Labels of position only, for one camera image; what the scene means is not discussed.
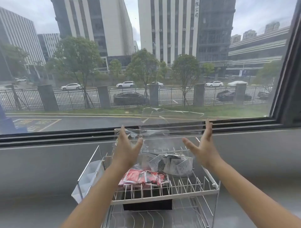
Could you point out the person's right hand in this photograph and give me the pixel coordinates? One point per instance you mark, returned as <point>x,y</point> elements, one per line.
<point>207,152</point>

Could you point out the person's left hand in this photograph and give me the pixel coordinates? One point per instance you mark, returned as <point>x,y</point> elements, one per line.
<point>124,152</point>

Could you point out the clear plastic bag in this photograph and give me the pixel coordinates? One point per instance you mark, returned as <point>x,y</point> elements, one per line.
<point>174,136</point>
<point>132,134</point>

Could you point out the person's left forearm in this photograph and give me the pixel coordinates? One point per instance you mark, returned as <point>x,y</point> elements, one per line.
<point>94,202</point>

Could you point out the person's right forearm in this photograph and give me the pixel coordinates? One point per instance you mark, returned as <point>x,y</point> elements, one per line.
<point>247,195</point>

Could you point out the white plastic cutlery holder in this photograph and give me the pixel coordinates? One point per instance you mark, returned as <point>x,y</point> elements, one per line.
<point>89,178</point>

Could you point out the black sedan car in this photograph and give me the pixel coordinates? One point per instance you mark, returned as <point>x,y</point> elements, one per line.
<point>130,98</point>

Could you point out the black box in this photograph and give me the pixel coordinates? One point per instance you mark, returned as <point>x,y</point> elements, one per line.
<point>148,204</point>

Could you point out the white suv car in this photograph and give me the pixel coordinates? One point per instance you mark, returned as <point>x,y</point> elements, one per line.
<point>125,84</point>

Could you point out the white sedan car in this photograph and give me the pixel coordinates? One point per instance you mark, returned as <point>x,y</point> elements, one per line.
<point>157,84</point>
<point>70,87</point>
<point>214,83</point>

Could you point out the white covered car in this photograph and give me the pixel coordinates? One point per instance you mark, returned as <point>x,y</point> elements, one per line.
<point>237,83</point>

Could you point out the black fence with grey pillars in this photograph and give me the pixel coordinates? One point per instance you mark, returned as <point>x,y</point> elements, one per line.
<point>48,97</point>

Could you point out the row of green street trees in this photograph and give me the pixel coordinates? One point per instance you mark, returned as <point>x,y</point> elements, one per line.
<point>75,54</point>

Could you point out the dark window frame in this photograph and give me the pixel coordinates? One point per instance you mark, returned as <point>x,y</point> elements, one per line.
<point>70,138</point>

